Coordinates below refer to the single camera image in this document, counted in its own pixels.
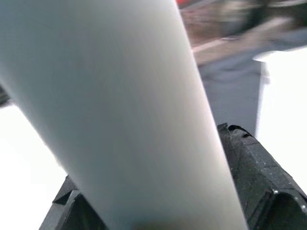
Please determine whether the beige stone counter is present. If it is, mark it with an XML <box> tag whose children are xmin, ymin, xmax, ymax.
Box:
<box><xmin>178</xmin><ymin>4</ymin><xmax>293</xmax><ymax>65</ymax></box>

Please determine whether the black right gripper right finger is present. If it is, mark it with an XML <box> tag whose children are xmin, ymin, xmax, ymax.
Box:
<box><xmin>217</xmin><ymin>122</ymin><xmax>307</xmax><ymax>230</ymax></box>

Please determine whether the white plastic table leg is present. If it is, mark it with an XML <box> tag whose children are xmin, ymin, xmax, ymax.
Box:
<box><xmin>0</xmin><ymin>0</ymin><xmax>249</xmax><ymax>230</ymax></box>

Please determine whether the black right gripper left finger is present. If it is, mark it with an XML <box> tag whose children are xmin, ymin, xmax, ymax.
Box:
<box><xmin>38</xmin><ymin>174</ymin><xmax>106</xmax><ymax>230</ymax></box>

